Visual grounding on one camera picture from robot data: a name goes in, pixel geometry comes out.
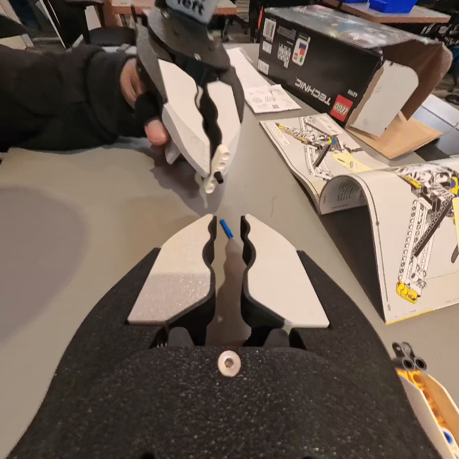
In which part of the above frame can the open instruction booklet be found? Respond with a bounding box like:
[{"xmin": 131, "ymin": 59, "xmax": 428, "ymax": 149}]
[{"xmin": 260, "ymin": 113, "xmax": 459, "ymax": 325}]

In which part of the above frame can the white tray of toy bricks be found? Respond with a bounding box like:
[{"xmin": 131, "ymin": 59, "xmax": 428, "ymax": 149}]
[{"xmin": 396, "ymin": 367, "xmax": 459, "ymax": 459}]

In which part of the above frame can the small folded leaflet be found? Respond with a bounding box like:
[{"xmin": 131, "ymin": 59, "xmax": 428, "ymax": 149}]
[{"xmin": 244, "ymin": 84, "xmax": 302, "ymax": 114}]

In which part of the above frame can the blue plastic bin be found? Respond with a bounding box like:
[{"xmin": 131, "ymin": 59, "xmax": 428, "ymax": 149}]
[{"xmin": 369, "ymin": 0, "xmax": 418, "ymax": 13}]

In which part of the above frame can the person's left forearm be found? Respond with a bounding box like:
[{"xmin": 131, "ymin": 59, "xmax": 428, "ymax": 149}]
[{"xmin": 0, "ymin": 44, "xmax": 144, "ymax": 153}]

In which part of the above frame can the white toy brick beam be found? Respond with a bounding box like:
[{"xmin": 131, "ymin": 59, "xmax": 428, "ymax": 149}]
[{"xmin": 203, "ymin": 144, "xmax": 231, "ymax": 194}]

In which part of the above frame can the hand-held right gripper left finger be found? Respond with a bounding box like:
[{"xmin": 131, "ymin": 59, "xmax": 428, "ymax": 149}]
[{"xmin": 128, "ymin": 214, "xmax": 217, "ymax": 326}]

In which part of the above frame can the black toy set box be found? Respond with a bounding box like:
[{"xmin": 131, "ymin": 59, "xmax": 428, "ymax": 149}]
[{"xmin": 257, "ymin": 5, "xmax": 453, "ymax": 136}]

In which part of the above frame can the black toy brick connector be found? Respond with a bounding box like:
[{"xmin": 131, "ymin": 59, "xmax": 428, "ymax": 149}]
[{"xmin": 392, "ymin": 341, "xmax": 427, "ymax": 371}]

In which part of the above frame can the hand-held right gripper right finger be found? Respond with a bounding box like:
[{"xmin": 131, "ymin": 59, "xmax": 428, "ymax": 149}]
[{"xmin": 240, "ymin": 214, "xmax": 330, "ymax": 330}]

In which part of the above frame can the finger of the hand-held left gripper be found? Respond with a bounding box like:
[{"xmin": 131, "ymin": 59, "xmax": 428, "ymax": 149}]
[
  {"xmin": 198, "ymin": 80, "xmax": 241, "ymax": 155},
  {"xmin": 158, "ymin": 58, "xmax": 211, "ymax": 179}
]

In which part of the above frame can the white paper strip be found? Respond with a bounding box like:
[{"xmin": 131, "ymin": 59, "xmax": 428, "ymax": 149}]
[{"xmin": 227, "ymin": 48, "xmax": 269, "ymax": 102}]

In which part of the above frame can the person's left hand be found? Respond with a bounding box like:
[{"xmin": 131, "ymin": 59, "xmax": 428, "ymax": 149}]
[{"xmin": 120, "ymin": 57, "xmax": 170, "ymax": 147}]

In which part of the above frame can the brown wooden table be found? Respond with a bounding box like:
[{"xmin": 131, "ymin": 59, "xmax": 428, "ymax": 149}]
[{"xmin": 319, "ymin": 0, "xmax": 452, "ymax": 24}]

